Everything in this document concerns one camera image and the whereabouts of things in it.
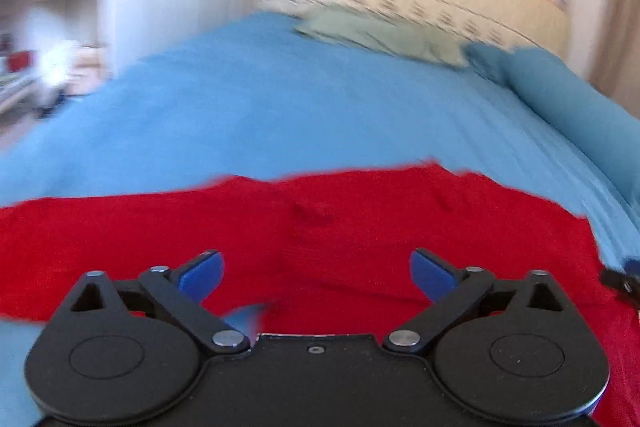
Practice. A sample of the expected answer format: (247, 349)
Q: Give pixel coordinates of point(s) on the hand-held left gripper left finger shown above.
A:
(202, 276)

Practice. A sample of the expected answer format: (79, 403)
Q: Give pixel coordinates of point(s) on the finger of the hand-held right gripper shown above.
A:
(627, 282)

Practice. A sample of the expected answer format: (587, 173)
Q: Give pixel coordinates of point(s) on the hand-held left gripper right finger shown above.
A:
(429, 273)

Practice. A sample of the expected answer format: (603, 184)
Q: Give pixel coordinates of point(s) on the red garment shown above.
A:
(350, 232)

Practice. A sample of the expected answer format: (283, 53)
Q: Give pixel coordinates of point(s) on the bed with blue sheet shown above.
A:
(250, 107)

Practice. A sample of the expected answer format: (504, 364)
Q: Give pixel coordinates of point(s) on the blue folded duvet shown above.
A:
(560, 97)

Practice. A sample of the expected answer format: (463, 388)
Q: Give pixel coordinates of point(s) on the green pillow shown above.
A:
(380, 34)

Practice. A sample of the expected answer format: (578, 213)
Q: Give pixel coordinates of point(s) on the beige curtain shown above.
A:
(620, 7)

